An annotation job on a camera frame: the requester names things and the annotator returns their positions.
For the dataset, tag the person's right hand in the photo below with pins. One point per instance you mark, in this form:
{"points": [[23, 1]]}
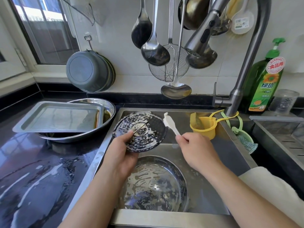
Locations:
{"points": [[199, 152]]}

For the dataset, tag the person's left hand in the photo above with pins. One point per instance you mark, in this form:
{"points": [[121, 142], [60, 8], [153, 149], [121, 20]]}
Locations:
{"points": [[121, 156]]}

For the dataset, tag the black round steamer rack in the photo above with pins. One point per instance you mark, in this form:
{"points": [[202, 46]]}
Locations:
{"points": [[140, 130]]}

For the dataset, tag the white cleaning brush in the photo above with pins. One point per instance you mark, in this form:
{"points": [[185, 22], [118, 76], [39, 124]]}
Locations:
{"points": [[169, 122]]}

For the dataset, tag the round steel pan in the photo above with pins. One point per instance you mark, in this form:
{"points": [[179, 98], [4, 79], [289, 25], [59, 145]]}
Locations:
{"points": [[154, 185]]}

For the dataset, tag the person's left forearm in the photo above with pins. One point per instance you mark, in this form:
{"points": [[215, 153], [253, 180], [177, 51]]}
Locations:
{"points": [[92, 204]]}

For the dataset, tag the person's right forearm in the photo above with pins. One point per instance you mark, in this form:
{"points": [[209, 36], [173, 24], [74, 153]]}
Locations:
{"points": [[256, 199]]}

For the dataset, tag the yellow hanging sink cup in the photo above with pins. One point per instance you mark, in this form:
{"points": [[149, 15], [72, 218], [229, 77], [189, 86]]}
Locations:
{"points": [[203, 126]]}

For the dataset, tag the stainless steel sink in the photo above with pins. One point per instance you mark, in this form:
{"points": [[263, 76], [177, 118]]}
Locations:
{"points": [[228, 159]]}

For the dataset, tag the green hanging sponge holder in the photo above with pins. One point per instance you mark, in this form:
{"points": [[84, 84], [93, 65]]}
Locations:
{"points": [[246, 140]]}

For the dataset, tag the round steel basin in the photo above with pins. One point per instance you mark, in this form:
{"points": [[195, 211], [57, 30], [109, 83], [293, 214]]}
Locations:
{"points": [[110, 109]]}

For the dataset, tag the rectangular steel tray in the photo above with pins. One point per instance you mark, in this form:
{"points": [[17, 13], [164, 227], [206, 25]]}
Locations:
{"points": [[57, 117]]}

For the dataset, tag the dark green hanging basin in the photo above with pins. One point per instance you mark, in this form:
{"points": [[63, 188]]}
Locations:
{"points": [[112, 72]]}

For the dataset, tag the white dish rag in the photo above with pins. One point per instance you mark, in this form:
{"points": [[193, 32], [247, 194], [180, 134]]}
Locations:
{"points": [[275, 192]]}

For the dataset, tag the grey hanging basin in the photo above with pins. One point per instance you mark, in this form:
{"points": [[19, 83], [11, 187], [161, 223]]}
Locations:
{"points": [[88, 71]]}

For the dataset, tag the green dish soap bottle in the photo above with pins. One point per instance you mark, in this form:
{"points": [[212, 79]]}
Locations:
{"points": [[266, 85]]}

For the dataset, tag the clear plastic cup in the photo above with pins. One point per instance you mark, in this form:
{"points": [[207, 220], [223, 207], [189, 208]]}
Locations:
{"points": [[283, 102]]}

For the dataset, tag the steel soup ladle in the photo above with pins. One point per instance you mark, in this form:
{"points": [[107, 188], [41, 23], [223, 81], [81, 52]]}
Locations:
{"points": [[155, 53]]}

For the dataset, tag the steel gooseneck faucet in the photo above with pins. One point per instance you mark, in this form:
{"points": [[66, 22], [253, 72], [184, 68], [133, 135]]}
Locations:
{"points": [[261, 45]]}

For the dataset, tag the hanging steel ladles and skimmer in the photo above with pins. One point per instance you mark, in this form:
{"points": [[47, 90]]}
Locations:
{"points": [[141, 30]]}

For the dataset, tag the white dish brush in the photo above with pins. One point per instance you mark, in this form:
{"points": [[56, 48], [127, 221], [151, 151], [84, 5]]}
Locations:
{"points": [[243, 22]]}

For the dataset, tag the yellow dish brush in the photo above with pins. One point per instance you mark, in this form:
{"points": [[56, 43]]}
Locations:
{"points": [[233, 7]]}

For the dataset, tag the white hanging cloth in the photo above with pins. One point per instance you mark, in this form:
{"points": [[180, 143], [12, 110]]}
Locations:
{"points": [[83, 7]]}

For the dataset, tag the steel wall hook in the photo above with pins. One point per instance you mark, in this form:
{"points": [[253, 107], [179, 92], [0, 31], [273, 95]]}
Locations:
{"points": [[88, 42]]}

